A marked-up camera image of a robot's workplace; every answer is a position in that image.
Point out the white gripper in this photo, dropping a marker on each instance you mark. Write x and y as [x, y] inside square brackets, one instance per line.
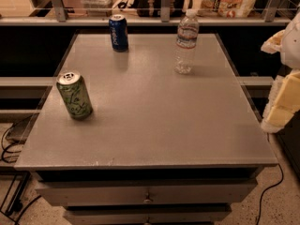
[292, 49]

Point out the clear plastic water bottle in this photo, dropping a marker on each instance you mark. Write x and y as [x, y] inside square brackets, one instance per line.
[186, 41]

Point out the colourful snack bag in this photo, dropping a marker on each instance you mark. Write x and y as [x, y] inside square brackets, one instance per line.
[226, 8]

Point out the grey drawer cabinet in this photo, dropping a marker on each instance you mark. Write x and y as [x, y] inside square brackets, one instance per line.
[190, 142]

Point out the black backpack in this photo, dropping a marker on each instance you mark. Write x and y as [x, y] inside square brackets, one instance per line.
[152, 8]

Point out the blue Pepsi soda can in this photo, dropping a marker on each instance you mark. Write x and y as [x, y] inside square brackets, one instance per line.
[119, 32]

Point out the metal drawer knob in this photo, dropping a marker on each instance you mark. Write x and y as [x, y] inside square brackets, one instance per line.
[147, 200]

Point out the green soda can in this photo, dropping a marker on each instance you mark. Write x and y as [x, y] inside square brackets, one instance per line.
[73, 91]

